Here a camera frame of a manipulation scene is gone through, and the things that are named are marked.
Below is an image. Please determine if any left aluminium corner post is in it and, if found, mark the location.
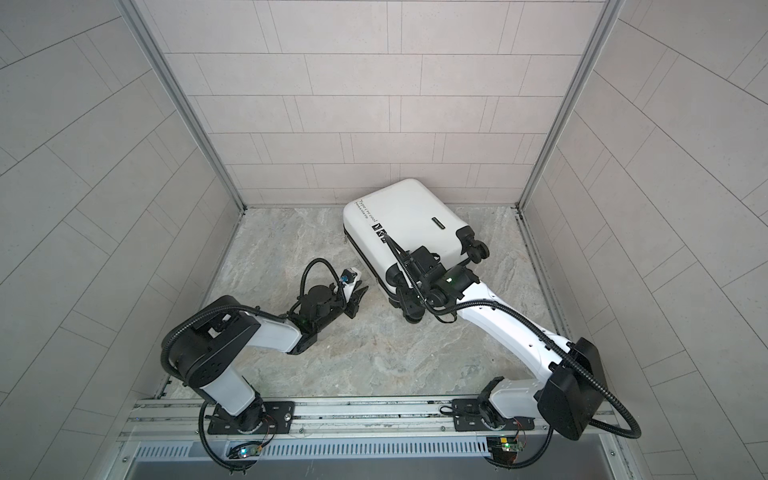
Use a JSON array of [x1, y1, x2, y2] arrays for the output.
[[116, 0, 247, 212]]

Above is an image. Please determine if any black mounting plate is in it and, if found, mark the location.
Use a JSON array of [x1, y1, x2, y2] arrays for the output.
[[440, 398, 535, 432], [205, 401, 296, 435]]

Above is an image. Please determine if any right aluminium corner post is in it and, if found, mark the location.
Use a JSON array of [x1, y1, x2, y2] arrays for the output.
[[517, 0, 628, 210]]

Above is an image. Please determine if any aluminium corner post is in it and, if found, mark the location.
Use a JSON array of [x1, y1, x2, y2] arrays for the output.
[[116, 0, 247, 212], [517, 0, 628, 210]]

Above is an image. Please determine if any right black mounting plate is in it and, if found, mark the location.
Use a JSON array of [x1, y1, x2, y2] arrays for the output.
[[440, 398, 535, 432]]

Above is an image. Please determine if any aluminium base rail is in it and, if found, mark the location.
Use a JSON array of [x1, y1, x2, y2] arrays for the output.
[[107, 387, 638, 479]]

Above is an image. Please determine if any right green circuit board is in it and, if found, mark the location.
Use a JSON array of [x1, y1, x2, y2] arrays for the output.
[[486, 436, 526, 465]]

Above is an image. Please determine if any left green circuit board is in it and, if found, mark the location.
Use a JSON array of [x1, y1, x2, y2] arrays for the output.
[[227, 441, 268, 460]]

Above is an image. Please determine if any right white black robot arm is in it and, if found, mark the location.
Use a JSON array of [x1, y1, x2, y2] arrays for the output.
[[383, 235, 642, 470]]

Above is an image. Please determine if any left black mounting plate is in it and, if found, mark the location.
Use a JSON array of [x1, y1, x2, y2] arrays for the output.
[[205, 401, 296, 435]]

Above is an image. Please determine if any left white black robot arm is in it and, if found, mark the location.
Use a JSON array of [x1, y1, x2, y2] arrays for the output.
[[160, 268, 368, 473]]

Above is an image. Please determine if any green circuit board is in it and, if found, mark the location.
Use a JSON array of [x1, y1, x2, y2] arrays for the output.
[[486, 436, 526, 465], [227, 441, 268, 460]]

